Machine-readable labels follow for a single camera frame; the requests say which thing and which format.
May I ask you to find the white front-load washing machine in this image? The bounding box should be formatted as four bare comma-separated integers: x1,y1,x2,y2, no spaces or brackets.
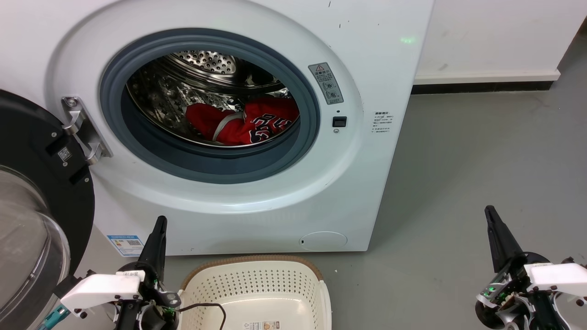
0,0,435,257

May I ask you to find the blue energy label sticker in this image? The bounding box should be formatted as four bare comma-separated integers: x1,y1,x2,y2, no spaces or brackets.
106,235,145,257

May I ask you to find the grey warning sticker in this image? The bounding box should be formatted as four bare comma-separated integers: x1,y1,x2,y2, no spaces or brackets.
308,62,344,105

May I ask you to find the grey rubber door gasket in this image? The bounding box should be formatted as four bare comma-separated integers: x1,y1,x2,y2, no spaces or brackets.
100,28,321,185

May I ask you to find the teal cable connector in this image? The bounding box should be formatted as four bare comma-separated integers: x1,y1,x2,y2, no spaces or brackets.
37,306,69,330

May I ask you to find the cream plastic laundry basket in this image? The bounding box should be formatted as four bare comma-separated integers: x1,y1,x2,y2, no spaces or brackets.
178,255,332,330

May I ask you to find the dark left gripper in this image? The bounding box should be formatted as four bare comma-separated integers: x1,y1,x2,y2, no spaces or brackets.
115,216,182,330

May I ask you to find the stainless steel washing machine drum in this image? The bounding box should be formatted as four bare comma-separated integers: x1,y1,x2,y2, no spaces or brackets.
126,50,301,148

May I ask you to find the red basketball jersey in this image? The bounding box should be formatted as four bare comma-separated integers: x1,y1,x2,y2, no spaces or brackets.
185,96,300,146

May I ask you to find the small printed text label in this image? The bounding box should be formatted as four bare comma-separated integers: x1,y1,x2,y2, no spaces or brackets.
372,110,393,137

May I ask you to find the metal door hinge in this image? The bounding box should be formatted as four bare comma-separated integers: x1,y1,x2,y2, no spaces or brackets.
61,96,113,165

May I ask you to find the black glass washer door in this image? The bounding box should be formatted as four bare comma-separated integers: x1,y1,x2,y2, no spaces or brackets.
0,89,95,330

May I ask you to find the round white filter cover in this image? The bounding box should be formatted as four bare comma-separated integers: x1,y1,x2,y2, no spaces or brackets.
299,231,348,252

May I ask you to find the thin black cable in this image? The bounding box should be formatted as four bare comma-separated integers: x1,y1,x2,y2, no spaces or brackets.
178,302,227,330

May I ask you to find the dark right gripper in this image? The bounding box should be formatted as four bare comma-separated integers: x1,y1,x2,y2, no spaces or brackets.
475,206,558,330

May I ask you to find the black skirting strip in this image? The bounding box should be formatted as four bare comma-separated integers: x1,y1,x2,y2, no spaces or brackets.
411,81,561,95

